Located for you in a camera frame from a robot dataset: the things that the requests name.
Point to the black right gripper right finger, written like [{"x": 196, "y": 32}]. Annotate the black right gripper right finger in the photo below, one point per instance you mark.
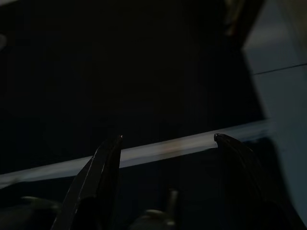
[{"x": 244, "y": 187}]

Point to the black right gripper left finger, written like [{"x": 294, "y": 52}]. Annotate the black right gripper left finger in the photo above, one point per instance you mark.
[{"x": 96, "y": 187}]

